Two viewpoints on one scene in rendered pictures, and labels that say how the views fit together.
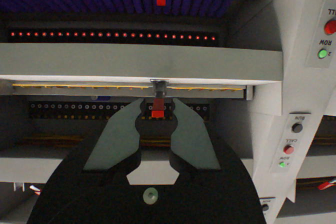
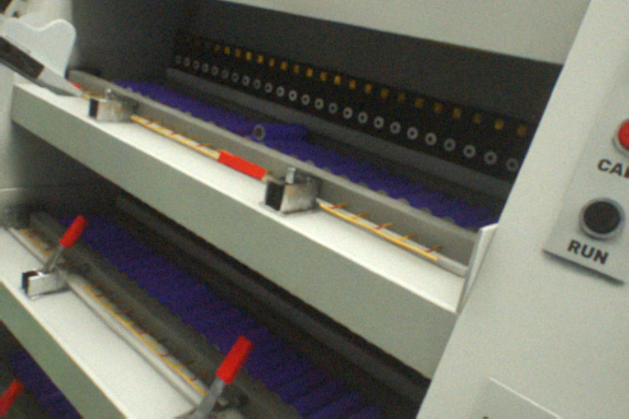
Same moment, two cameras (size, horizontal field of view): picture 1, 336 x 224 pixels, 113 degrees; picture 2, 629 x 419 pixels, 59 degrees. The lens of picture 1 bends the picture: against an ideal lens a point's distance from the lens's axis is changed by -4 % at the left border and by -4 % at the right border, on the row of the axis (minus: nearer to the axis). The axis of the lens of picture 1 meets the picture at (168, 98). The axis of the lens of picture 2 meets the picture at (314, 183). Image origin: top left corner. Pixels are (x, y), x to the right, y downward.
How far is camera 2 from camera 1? 0.56 m
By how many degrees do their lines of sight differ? 39
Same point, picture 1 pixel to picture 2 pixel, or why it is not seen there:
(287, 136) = (25, 7)
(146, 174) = not seen: outside the picture
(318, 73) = not seen: outside the picture
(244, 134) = (86, 8)
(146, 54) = (90, 155)
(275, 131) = not seen: hidden behind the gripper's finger
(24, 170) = not seen: outside the picture
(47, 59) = (167, 189)
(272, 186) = not seen: outside the picture
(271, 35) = (24, 145)
